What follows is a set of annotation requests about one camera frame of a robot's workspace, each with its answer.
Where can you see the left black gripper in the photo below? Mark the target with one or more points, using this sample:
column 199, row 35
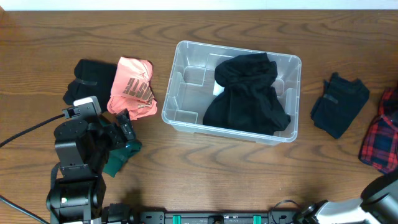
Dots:
column 125, row 127

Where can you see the clear plastic storage bin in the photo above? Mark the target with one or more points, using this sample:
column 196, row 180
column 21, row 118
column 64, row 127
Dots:
column 191, row 82

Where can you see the large black garment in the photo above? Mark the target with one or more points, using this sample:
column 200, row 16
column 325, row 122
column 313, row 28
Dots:
column 249, row 101

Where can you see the dark navy garment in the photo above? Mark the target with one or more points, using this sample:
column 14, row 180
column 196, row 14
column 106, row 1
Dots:
column 341, row 102

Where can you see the red navy plaid shirt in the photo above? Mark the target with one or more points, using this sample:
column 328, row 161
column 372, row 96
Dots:
column 379, row 147

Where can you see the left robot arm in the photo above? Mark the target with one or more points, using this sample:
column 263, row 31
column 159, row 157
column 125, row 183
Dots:
column 87, row 146

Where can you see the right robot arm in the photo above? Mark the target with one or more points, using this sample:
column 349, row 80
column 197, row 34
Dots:
column 377, row 204

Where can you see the pink folded printed t-shirt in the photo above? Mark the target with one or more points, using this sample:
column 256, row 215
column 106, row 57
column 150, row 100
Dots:
column 131, row 89

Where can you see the dark green folded garment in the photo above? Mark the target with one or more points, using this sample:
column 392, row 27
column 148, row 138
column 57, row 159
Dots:
column 118, row 157

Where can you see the folded black garment with tape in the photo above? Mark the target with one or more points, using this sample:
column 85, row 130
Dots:
column 92, row 78

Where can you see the white label in bin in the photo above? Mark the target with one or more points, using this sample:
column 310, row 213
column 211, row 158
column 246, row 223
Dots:
column 217, row 89

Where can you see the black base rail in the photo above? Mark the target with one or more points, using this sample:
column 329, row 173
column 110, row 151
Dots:
column 122, row 213

